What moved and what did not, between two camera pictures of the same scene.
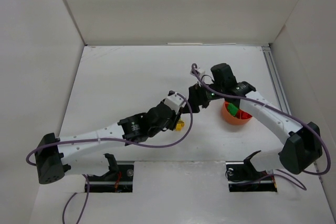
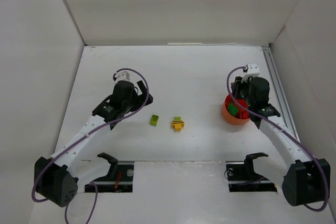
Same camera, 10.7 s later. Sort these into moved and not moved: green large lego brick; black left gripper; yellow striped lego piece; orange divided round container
Moved: black left gripper
Not moved: green large lego brick; yellow striped lego piece; orange divided round container
